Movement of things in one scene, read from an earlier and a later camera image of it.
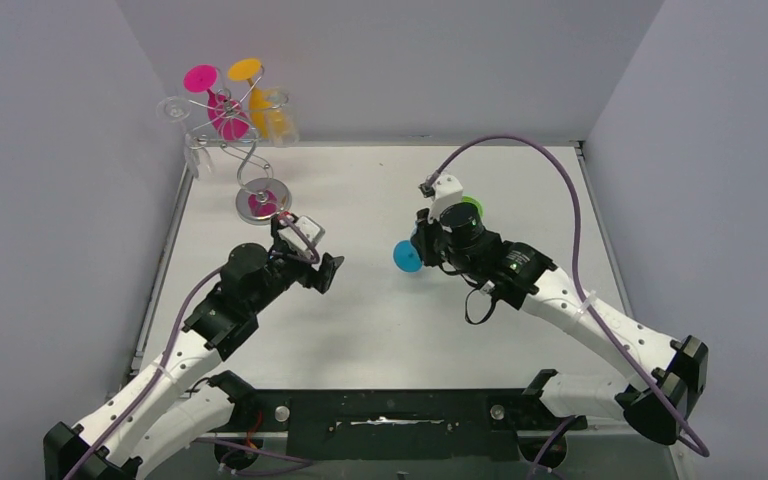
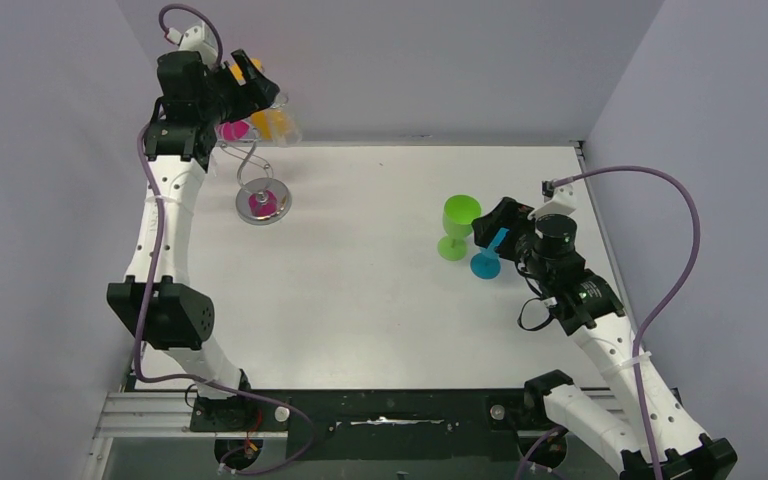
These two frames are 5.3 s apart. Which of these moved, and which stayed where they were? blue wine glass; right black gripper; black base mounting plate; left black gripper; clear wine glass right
Moved: blue wine glass; right black gripper; left black gripper
Stayed: clear wine glass right; black base mounting plate
